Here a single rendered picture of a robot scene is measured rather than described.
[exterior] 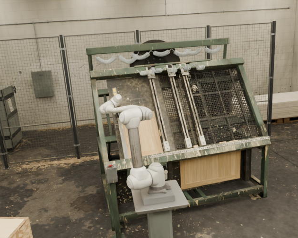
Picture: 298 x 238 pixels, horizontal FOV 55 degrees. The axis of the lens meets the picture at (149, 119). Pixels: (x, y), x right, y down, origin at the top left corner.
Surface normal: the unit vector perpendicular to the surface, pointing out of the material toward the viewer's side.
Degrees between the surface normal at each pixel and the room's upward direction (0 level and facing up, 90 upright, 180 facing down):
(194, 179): 90
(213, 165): 90
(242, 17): 90
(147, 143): 54
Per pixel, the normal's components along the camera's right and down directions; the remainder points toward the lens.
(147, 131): 0.16, -0.36
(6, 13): 0.15, 0.26
